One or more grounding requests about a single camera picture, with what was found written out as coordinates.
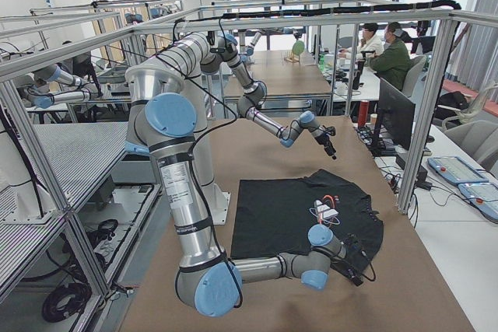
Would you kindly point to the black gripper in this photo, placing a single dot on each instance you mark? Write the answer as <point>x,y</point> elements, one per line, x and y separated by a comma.
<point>324,141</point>
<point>343,265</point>

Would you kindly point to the black t-shirt with logo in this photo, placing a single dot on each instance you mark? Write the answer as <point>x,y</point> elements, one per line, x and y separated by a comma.
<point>273,216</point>

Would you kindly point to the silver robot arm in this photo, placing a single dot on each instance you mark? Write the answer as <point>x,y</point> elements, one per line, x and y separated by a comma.
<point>208,58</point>
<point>162,123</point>

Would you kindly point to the red bottle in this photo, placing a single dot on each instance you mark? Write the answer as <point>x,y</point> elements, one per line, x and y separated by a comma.
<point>363,113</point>

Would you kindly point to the black computer monitor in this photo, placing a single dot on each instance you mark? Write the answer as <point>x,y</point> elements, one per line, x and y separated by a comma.
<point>395,115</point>

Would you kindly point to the person in green jacket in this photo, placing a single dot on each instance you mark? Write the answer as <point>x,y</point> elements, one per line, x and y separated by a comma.
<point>394,63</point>

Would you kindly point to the teach pendant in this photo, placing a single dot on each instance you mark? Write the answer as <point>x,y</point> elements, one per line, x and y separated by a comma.
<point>455,170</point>

